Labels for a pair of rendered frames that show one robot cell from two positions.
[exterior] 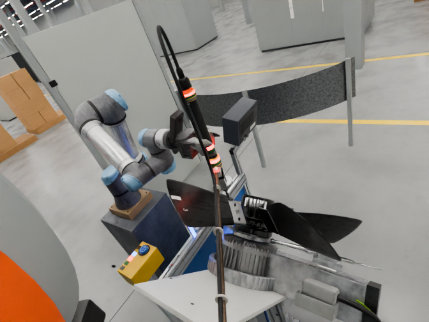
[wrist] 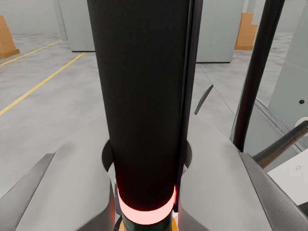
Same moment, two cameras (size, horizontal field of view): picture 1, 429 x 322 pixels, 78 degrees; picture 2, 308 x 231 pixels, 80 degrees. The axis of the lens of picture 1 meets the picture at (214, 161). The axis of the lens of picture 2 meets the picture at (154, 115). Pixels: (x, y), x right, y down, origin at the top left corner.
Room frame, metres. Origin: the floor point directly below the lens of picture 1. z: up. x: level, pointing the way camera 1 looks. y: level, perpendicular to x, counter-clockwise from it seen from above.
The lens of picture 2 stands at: (0.81, 0.05, 1.59)
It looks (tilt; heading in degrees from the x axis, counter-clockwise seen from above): 32 degrees down; 225
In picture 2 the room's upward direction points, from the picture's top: straight up
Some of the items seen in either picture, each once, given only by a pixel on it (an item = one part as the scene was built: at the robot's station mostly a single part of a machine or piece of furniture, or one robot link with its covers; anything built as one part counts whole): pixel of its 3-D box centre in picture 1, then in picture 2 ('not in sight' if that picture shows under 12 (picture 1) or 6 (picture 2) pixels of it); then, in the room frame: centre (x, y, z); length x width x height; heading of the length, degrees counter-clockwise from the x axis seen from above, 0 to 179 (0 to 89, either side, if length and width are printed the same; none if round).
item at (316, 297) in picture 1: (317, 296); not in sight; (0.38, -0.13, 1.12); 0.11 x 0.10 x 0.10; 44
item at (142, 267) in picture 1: (142, 265); not in sight; (0.81, 0.46, 1.02); 0.16 x 0.10 x 0.11; 134
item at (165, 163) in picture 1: (160, 161); not in sight; (0.94, 0.20, 1.40); 0.11 x 0.08 x 0.11; 121
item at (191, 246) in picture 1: (206, 227); not in sight; (1.09, 0.18, 0.82); 0.90 x 0.04 x 0.08; 134
